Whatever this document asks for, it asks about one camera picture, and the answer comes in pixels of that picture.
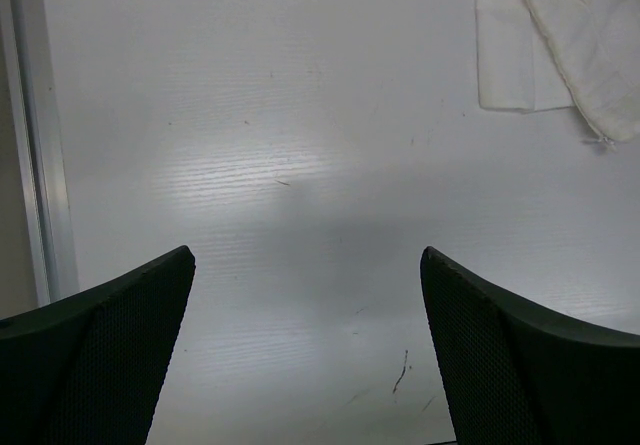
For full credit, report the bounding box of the aluminium table edge rail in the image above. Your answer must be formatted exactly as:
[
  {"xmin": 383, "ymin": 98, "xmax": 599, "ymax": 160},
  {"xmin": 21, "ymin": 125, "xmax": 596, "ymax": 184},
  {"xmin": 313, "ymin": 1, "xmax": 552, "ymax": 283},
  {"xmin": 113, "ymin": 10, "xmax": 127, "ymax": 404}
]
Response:
[{"xmin": 1, "ymin": 0, "xmax": 80, "ymax": 307}]

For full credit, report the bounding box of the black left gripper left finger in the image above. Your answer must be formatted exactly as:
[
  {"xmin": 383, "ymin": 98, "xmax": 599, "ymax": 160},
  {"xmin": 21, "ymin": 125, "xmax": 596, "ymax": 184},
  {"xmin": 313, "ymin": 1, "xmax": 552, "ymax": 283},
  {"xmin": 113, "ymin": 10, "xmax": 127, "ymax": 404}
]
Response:
[{"xmin": 1, "ymin": 246, "xmax": 195, "ymax": 444}]

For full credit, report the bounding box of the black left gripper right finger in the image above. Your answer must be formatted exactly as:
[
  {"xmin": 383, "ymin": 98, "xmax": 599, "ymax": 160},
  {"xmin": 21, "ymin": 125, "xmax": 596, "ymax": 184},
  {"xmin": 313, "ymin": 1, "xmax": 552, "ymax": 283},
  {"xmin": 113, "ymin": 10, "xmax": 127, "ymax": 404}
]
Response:
[{"xmin": 420, "ymin": 247, "xmax": 639, "ymax": 444}]

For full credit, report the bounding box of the white skirt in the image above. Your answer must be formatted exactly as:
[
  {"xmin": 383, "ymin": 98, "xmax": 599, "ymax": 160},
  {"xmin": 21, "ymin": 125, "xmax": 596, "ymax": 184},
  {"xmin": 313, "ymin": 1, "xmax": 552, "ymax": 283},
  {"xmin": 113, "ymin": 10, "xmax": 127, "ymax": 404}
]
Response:
[{"xmin": 475, "ymin": 0, "xmax": 639, "ymax": 146}]

